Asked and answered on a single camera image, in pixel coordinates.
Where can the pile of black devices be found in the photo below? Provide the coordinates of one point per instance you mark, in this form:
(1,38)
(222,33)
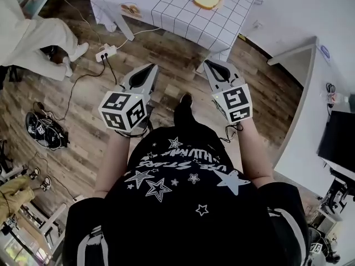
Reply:
(45,129)

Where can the person's black star-print shirt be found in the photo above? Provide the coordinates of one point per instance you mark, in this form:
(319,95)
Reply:
(188,217)

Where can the person's black shoe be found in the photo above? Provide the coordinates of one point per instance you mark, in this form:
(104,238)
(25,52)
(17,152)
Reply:
(186,99)

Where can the person's black trousers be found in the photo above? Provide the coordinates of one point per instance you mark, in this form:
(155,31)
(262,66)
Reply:
(184,118)

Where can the clear plastic bottle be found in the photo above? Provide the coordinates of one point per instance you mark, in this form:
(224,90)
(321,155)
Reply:
(337,97)

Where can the blue object on desk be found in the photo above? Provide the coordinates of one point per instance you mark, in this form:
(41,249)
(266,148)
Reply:
(325,53)

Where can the white shelf rack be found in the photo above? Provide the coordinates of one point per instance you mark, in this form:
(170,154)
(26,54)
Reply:
(33,231)

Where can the black monitor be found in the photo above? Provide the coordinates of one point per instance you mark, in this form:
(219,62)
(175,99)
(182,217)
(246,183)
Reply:
(338,140)

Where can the white power strip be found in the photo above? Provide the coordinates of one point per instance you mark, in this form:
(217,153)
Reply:
(106,53)

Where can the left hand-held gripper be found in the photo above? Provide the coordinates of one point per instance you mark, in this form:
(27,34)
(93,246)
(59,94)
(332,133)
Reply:
(119,112)

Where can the person's left forearm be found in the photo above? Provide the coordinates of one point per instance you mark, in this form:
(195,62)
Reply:
(113,162)

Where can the person's right forearm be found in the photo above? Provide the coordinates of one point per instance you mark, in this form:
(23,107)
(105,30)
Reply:
(256,159)

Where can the white desk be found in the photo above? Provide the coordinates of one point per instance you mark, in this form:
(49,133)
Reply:
(305,107)

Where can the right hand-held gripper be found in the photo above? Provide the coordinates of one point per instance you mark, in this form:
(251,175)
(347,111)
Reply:
(235,104)

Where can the checkered white tablecloth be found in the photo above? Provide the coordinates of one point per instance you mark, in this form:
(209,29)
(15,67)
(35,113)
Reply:
(172,12)

